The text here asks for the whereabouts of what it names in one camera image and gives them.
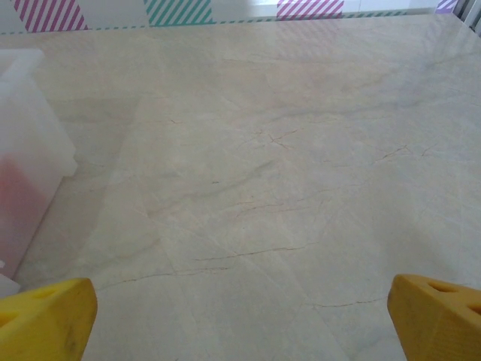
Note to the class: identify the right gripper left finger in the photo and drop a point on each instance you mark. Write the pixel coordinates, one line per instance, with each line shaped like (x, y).
(45, 323)

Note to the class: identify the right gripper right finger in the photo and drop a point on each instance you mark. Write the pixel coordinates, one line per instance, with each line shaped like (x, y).
(439, 323)

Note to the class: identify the clear plastic container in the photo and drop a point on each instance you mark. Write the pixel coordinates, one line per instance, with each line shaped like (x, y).
(30, 124)

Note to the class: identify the aluminium right side rail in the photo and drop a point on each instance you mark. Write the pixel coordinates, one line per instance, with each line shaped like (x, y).
(473, 15)

